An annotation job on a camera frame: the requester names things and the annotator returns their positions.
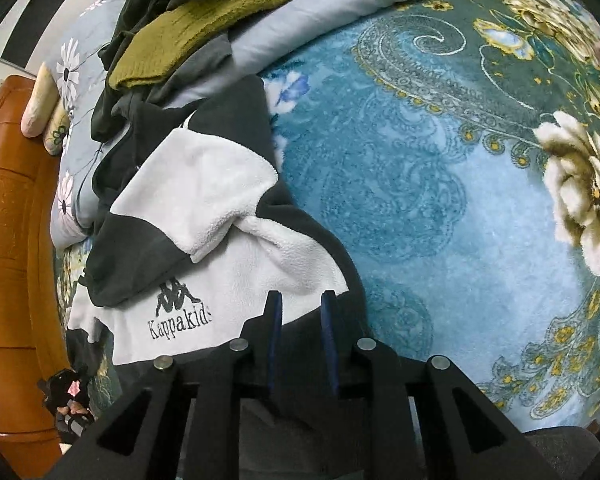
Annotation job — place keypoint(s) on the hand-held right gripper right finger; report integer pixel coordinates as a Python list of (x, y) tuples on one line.
[(330, 347)]

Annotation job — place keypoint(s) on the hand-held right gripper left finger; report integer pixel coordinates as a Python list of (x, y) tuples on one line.
[(274, 345)]

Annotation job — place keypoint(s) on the black and white fleece sweater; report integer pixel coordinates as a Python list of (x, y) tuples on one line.
[(220, 195)]

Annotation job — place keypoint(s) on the teal floral blanket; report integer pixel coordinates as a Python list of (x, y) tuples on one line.
[(430, 200)]

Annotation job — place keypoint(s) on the wooden headboard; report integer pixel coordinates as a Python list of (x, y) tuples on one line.
[(15, 210)]

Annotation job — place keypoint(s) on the grey cloth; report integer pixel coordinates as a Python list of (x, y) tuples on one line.
[(562, 455)]

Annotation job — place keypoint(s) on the small floral pillow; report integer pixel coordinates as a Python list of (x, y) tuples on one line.
[(57, 130)]

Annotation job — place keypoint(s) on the dark grey hoodie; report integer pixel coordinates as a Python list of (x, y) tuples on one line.
[(130, 105)]

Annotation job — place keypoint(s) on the cream pillow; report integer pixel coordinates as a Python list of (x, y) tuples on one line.
[(39, 100)]

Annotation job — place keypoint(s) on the olive green knit sweater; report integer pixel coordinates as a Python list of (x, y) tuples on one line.
[(200, 30)]

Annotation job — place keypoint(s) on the grey floral duvet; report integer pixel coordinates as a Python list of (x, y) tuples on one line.
[(330, 5)]

